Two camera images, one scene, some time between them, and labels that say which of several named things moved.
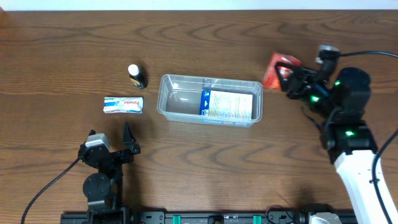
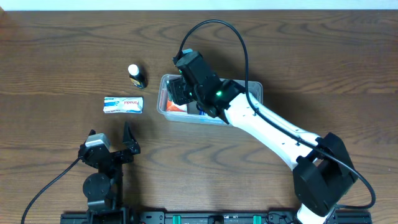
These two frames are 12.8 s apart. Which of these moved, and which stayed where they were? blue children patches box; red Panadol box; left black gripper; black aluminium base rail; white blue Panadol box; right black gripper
Moved: red Panadol box; right black gripper; blue children patches box
Stayed: white blue Panadol box; black aluminium base rail; left black gripper
